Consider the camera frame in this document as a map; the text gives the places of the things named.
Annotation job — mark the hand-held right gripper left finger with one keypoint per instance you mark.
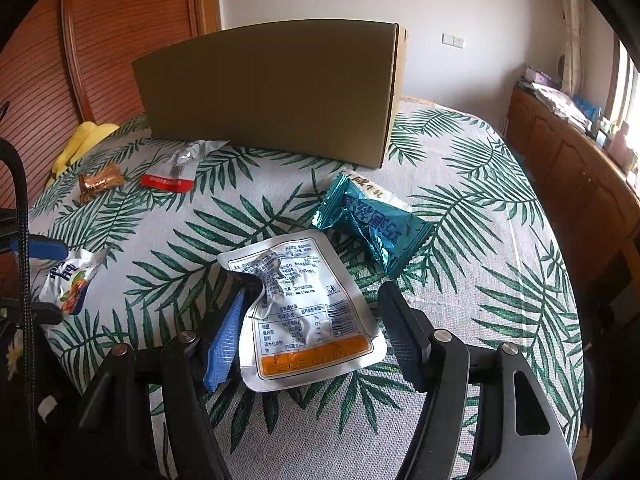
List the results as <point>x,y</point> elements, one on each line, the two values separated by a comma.
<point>225,340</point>

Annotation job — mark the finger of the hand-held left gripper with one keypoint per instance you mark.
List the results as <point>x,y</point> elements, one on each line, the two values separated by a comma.
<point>40,312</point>
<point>47,247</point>

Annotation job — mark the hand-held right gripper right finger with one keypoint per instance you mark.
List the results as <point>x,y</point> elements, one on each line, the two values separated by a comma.
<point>405,345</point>

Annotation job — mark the white nut snack packet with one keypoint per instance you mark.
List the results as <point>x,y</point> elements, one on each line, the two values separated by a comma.
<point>65,280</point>

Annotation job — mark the brown snack packet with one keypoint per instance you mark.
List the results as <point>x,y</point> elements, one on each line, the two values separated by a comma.
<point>100,183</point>

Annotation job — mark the silver pouch with orange label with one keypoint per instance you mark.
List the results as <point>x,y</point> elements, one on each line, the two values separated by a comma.
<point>310,330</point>

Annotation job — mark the teal snack packet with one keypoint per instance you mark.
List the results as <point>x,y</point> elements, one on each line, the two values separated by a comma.
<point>375,230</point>

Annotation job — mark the white pouch with red label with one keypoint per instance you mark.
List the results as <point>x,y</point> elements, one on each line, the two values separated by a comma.
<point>167,183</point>

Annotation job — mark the small white snack packet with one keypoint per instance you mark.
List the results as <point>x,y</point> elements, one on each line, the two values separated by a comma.
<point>367,182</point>

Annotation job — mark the brown cardboard box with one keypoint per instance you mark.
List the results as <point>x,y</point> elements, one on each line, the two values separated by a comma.
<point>270,95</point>

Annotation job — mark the yellow plush toy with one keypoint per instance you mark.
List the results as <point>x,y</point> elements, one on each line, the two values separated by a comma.
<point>82,142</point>

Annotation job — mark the wooden slatted wardrobe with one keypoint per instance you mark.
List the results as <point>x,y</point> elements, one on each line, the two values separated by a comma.
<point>125,35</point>

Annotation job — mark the long wooden cabinet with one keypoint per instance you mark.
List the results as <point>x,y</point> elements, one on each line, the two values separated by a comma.
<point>560,160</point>

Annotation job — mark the folded patterned cloth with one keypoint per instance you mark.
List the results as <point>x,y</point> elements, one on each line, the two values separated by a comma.
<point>555,102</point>

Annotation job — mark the pink bottle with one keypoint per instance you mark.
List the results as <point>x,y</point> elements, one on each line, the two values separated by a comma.
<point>624,145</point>

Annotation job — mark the blue box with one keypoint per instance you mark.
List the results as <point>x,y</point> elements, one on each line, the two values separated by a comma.
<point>587,109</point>

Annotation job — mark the purple box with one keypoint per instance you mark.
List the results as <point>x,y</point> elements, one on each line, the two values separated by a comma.
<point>540,77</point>

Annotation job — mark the patterned curtain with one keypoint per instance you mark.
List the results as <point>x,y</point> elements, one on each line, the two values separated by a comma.
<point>572,20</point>

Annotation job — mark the white wall switch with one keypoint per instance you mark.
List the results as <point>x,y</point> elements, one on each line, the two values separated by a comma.
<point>452,39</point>

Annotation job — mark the wooden frame window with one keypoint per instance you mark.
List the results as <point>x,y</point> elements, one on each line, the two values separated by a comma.
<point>627,85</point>

